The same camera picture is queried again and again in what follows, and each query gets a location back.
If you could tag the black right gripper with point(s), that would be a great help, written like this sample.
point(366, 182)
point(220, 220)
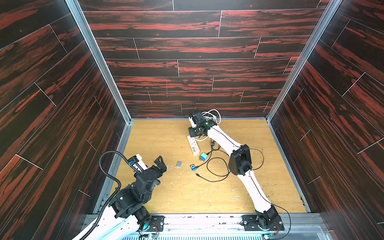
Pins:
point(194, 130)

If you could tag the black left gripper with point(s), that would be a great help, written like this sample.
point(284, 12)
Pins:
point(162, 167)

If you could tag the teal charger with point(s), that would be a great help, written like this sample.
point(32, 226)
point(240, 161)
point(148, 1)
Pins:
point(203, 157)

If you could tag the blue mp3 player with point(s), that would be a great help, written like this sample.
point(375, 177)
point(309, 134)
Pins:
point(193, 167)

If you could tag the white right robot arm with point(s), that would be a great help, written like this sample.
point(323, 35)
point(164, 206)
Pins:
point(240, 165)

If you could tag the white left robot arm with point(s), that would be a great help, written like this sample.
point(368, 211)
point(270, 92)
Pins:
point(124, 212)

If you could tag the white power strip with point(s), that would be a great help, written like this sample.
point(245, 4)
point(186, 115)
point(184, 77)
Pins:
point(194, 146)

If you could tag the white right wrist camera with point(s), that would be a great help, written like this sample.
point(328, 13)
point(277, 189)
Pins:
point(193, 124)

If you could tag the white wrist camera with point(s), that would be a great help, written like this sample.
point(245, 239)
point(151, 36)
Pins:
point(193, 124)
point(137, 163)

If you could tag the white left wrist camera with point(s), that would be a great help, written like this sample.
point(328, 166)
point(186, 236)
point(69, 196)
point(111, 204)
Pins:
point(137, 163)

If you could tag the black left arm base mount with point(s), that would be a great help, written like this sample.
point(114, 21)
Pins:
point(152, 224)

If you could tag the aluminium left floor rail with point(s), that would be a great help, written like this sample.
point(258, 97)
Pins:
point(108, 183)

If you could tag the aluminium floor rail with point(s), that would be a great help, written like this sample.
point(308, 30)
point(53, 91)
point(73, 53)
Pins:
point(108, 183)
point(290, 170)

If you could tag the aluminium right corner post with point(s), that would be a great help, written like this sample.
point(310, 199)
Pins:
point(318, 31)

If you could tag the aluminium corner post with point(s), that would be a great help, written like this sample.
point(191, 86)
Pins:
point(318, 31)
point(91, 42)

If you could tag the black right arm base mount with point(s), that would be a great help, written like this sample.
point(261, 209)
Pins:
point(262, 223)

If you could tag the aluminium left corner post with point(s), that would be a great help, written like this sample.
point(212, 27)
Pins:
point(91, 42)

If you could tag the aluminium right floor rail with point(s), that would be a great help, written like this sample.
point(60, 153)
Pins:
point(290, 170)

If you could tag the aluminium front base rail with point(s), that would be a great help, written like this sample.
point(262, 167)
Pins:
point(227, 227)

